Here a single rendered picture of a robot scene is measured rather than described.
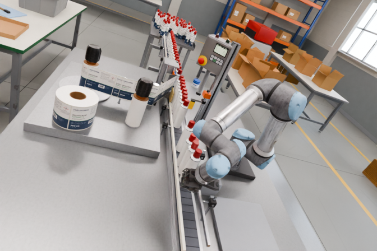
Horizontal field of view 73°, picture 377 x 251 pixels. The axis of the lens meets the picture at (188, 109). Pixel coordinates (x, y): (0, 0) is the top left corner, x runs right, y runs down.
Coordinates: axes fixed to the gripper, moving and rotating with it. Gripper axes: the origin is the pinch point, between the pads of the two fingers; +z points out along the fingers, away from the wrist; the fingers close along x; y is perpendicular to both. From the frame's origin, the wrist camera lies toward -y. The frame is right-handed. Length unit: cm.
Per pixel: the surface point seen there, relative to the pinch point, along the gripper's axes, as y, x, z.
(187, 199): -0.8, 5.2, 3.3
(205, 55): -1, -76, -5
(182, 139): 1.8, -27.3, 11.4
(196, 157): 0.5, -11.5, -7.3
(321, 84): -317, -279, 172
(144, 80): 30, -50, 1
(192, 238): -1.1, 21.6, -6.2
